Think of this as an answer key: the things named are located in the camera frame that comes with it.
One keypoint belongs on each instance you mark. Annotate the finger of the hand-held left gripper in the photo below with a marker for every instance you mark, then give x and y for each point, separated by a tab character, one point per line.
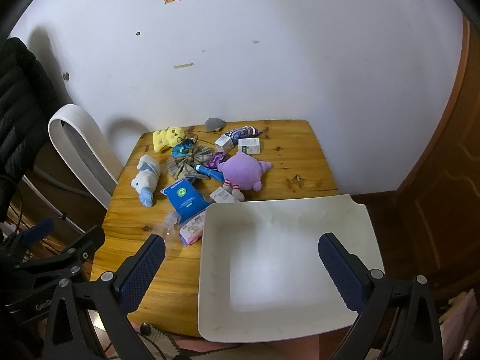
75	249
37	230

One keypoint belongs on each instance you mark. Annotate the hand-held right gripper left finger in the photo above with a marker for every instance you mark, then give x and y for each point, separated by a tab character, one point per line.
142	273

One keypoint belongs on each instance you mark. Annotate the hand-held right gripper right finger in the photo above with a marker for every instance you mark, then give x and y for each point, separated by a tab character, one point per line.
341	273

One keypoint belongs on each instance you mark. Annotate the white plastic bin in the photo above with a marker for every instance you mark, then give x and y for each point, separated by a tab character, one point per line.
281	262

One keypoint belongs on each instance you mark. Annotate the blue tube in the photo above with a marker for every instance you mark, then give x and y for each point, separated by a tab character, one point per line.
204	170

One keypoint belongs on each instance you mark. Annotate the blue and white packet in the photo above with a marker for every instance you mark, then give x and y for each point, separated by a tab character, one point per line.
242	132

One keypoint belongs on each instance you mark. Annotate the clear plastic bottle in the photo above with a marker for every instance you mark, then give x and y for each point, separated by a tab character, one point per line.
167	228

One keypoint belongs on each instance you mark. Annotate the pink tissue pack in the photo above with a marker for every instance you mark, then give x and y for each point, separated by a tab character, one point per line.
191	230

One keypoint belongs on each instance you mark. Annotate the blue wet wipes pack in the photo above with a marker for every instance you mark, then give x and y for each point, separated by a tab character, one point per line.
185	198

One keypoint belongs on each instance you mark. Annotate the white and blue plush dog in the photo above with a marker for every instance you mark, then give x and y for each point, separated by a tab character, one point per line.
146	180

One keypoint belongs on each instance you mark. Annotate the white chair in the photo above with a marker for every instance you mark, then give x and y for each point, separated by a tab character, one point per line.
80	146

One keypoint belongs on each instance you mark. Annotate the white and purple box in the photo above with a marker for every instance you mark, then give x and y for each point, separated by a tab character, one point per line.
220	195

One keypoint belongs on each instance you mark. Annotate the plaid fabric bow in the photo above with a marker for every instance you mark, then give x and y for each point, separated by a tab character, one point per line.
183	165

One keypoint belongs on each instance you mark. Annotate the black puffer jacket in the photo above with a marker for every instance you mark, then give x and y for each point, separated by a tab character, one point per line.
18	112

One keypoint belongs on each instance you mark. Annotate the wooden door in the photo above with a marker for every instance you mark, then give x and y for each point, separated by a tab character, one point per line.
442	195

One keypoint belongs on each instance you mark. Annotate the purple dotted tin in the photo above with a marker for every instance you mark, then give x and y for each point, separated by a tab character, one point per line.
214	160

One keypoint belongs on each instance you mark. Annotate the yellow plush toy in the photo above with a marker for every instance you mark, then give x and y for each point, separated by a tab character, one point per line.
167	138

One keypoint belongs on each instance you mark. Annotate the purple plush toy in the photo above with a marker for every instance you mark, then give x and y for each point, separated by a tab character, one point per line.
242	172

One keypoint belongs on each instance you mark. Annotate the small white box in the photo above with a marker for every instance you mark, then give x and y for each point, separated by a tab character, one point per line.
224	143

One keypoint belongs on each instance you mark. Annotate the white box green label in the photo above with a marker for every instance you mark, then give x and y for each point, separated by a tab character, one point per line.
249	145

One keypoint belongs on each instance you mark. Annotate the strip of wall tape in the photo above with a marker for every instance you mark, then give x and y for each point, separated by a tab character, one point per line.
183	65

